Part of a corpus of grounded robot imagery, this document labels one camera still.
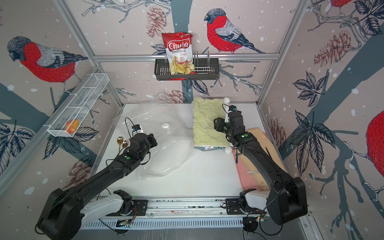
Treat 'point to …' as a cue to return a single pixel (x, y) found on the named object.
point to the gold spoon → (120, 140)
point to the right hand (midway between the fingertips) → (217, 119)
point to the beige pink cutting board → (252, 176)
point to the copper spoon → (124, 145)
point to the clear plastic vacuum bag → (172, 126)
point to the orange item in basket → (72, 126)
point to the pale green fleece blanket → (205, 110)
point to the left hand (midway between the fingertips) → (156, 131)
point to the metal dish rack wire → (207, 70)
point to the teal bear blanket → (206, 148)
